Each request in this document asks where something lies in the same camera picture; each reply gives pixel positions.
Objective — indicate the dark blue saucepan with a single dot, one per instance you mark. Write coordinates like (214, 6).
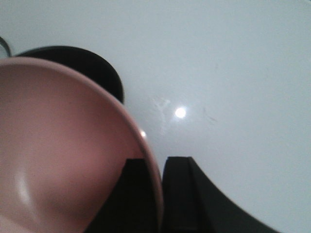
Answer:
(86, 62)

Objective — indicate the pink bowl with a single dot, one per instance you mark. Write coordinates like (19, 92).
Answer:
(64, 142)

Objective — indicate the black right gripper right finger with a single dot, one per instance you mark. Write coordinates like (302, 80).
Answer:
(193, 204)

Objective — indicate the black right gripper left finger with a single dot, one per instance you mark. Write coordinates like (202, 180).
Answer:
(131, 206)

